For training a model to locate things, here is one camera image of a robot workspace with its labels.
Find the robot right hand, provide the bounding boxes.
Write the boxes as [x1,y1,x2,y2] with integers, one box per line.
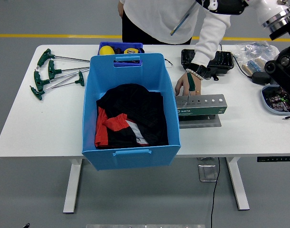
[194,0,290,26]

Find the person's left hand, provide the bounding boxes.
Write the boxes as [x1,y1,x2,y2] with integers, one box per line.
[174,71,203,97]

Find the person's right hand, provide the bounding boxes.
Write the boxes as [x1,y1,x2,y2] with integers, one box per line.
[117,0,126,19]

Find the small green T-handle hex key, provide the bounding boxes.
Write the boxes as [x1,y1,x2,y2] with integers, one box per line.
[186,72,196,105]

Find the green grey hex key rack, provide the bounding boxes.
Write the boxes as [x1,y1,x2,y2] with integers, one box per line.
[175,94,228,129]

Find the light blue storage box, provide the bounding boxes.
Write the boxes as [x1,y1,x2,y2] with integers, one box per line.
[82,53,181,171]

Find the dark blue plastic bin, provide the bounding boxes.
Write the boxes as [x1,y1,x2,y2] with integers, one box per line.
[97,41,144,67]

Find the person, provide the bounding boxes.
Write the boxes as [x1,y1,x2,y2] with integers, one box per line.
[117,0,232,97]

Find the clear bag of blue parts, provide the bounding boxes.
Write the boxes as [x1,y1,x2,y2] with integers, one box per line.
[235,40,280,72]

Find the yellow ball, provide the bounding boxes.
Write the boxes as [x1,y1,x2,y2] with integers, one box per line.
[99,46,115,56]

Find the black plastic tray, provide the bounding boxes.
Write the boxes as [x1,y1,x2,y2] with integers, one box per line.
[181,48,235,81]

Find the black and red clothing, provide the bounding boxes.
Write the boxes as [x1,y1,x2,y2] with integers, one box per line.
[94,83,169,150]

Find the tan blue resistor strip pack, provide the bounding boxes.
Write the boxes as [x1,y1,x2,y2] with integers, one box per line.
[242,58,269,76]

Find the white table leg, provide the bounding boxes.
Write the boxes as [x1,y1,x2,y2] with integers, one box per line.
[225,156,250,211]
[63,158,83,214]

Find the light blue bowl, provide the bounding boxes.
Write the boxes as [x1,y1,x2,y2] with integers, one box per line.
[261,85,290,116]

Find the metal floor plate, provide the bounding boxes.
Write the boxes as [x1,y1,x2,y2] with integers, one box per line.
[197,164,219,182]

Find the dark electronic parts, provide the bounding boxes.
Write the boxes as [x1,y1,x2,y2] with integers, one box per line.
[265,87,290,112]

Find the black table control panel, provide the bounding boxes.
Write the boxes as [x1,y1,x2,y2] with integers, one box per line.
[256,156,290,163]

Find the white bead bracelet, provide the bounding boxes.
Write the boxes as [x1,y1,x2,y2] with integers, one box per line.
[185,68,203,81]

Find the black power adapter with cord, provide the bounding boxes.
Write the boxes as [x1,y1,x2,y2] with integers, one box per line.
[232,54,271,86]

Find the black floor cable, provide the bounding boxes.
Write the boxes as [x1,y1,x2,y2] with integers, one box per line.
[210,158,221,228]

